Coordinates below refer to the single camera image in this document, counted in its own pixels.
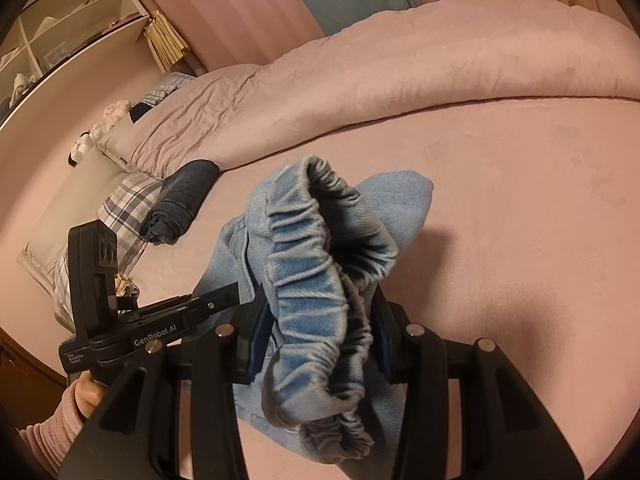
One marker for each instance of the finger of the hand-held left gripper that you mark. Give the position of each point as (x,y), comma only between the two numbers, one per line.
(215,300)

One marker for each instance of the white shelf unit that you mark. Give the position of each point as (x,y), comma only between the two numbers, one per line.
(65,15)

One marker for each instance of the black and white plush toy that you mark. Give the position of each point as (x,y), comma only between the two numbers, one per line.
(80,147)

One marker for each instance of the pink duvet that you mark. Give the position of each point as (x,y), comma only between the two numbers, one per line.
(400,70)

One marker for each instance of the beige pillow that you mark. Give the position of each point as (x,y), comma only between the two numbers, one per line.
(75,210)

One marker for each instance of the folded dark blue garment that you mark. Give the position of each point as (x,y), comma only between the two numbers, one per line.
(177,200)

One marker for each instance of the person's left hand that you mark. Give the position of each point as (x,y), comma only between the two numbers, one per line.
(89,397)

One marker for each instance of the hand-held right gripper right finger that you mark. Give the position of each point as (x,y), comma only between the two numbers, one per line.
(384,355)

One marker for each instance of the large plaid pillow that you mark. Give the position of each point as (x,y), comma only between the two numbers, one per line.
(127,210)

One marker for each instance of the light blue denim pants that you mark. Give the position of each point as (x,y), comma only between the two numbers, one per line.
(310,280)

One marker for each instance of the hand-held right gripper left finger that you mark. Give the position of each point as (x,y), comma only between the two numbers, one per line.
(256,342)

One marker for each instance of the beige plush toy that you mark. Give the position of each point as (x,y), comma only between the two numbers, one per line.
(117,109)

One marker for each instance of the dark wooden furniture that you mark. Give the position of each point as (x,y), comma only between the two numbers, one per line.
(25,375)

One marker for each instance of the pink bed sheet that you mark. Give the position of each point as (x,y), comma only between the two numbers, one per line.
(525,220)

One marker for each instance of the small plaid pillow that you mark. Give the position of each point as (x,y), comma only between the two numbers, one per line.
(167,90)

